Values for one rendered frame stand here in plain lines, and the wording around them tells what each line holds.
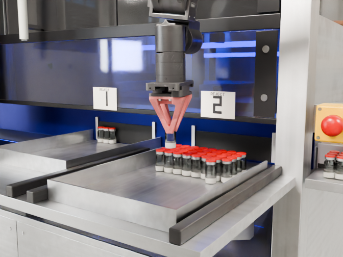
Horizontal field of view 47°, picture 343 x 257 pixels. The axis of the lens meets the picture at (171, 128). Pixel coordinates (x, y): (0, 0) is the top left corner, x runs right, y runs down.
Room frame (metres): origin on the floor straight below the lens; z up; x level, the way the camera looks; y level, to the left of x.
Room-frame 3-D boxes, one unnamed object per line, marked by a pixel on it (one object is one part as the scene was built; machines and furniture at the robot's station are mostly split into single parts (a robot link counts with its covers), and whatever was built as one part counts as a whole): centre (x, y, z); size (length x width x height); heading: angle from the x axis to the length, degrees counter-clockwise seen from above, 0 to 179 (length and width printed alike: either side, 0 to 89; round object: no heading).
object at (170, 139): (0.76, 0.00, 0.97); 0.02 x 0.02 x 0.04
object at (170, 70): (0.76, 0.00, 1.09); 0.10 x 0.07 x 0.07; 161
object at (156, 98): (0.76, 0.00, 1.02); 0.07 x 0.07 x 0.09; 71
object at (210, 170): (0.74, -0.08, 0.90); 0.02 x 0.02 x 0.05
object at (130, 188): (0.71, 0.01, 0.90); 0.34 x 0.26 x 0.04; 146
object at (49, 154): (0.99, 0.23, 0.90); 0.34 x 0.26 x 0.04; 147
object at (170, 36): (0.76, 0.00, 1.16); 0.07 x 0.06 x 0.07; 154
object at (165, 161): (0.79, -0.04, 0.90); 0.18 x 0.02 x 0.05; 56
